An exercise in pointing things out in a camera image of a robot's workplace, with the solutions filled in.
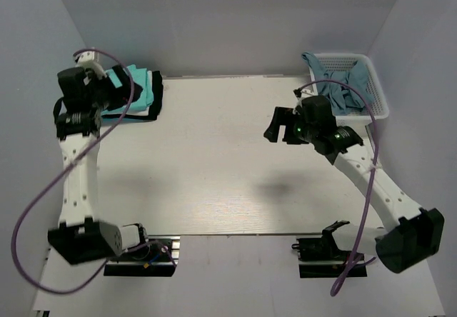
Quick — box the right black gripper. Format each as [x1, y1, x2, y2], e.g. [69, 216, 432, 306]
[264, 107, 318, 145]

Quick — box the teal green t shirt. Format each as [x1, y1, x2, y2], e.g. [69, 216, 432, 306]
[104, 64, 148, 114]

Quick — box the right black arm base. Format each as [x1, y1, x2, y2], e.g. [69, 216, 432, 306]
[291, 237, 351, 279]

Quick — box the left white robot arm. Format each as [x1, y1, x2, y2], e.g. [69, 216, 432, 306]
[47, 65, 151, 265]

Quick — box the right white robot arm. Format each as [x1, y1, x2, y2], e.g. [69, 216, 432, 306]
[263, 96, 444, 273]

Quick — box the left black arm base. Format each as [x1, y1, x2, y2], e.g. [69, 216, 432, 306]
[104, 236, 181, 278]

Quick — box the folded black t shirt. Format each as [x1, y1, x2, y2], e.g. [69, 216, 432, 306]
[102, 71, 164, 121]

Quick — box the grey blue crumpled t shirt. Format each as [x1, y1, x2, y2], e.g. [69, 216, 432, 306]
[301, 52, 374, 115]

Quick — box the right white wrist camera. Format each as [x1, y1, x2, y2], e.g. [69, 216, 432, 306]
[293, 97, 306, 116]

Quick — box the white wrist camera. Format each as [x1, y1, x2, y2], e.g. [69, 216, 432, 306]
[293, 97, 306, 116]
[74, 49, 106, 79]

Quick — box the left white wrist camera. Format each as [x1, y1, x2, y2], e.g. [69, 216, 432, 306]
[74, 49, 106, 79]

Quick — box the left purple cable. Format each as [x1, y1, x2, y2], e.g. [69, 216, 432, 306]
[11, 48, 176, 293]

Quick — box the purple cable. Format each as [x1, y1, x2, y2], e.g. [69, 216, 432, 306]
[293, 79, 381, 296]
[11, 48, 176, 293]

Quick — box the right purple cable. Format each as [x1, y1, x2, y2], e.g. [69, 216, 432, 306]
[293, 79, 381, 296]

